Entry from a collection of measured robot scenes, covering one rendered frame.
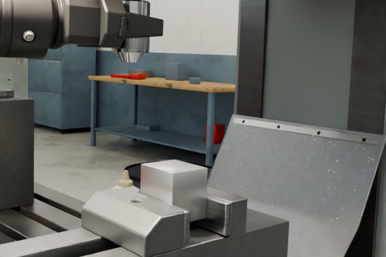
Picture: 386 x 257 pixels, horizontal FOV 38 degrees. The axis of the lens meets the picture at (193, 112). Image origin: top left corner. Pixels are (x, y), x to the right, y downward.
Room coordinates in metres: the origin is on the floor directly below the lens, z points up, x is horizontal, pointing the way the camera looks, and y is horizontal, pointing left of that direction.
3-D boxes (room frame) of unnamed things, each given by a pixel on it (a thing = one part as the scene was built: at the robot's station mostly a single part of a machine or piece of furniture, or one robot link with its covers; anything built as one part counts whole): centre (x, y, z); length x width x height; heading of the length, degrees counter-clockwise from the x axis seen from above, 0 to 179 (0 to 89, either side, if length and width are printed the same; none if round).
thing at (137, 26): (0.67, 0.07, 1.24); 0.06 x 0.02 x 0.03; 120
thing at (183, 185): (0.63, 0.02, 1.05); 0.06 x 0.05 x 0.06; 41
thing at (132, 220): (0.60, 0.06, 1.02); 0.12 x 0.06 x 0.04; 41
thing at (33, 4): (0.65, 0.16, 1.24); 0.13 x 0.12 x 0.10; 30
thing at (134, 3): (0.70, 0.08, 1.26); 0.05 x 0.05 x 0.01
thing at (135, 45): (0.70, 0.08, 1.23); 0.05 x 0.05 x 0.06
